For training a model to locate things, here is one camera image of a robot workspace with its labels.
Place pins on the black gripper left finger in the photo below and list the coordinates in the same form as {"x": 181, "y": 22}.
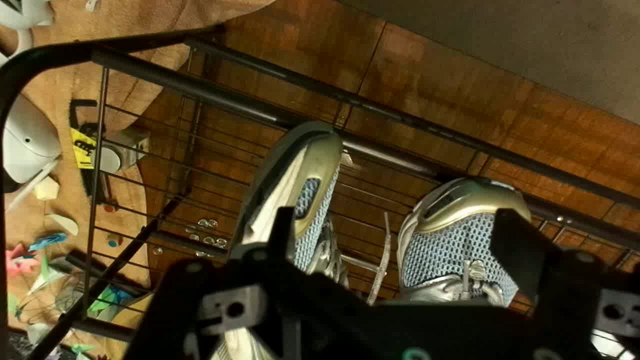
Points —
{"x": 281, "y": 232}

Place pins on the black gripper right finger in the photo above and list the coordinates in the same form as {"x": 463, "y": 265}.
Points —
{"x": 527, "y": 260}

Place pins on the grey blue mesh sneaker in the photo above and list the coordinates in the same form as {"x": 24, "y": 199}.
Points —
{"x": 461, "y": 246}
{"x": 306, "y": 166}

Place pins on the clear glass bead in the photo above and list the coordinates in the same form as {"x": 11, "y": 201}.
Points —
{"x": 208, "y": 222}
{"x": 196, "y": 235}
{"x": 216, "y": 242}

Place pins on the black metal shoe rack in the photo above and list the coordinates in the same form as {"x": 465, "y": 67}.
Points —
{"x": 201, "y": 92}

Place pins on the small white round object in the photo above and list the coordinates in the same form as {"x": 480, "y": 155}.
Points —
{"x": 113, "y": 160}

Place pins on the green origami figure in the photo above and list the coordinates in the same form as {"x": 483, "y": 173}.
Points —
{"x": 106, "y": 302}

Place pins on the yellow black hand tool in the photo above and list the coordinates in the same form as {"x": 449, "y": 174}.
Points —
{"x": 82, "y": 149}

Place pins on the blue origami figure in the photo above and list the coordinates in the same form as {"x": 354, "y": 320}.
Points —
{"x": 48, "y": 240}

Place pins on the large tan curved wooden board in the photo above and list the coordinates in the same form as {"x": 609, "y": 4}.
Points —
{"x": 147, "y": 17}

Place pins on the pink origami figure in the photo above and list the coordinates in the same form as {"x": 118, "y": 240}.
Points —
{"x": 20, "y": 260}

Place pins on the white rounded plastic object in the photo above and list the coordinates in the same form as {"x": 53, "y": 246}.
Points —
{"x": 30, "y": 141}

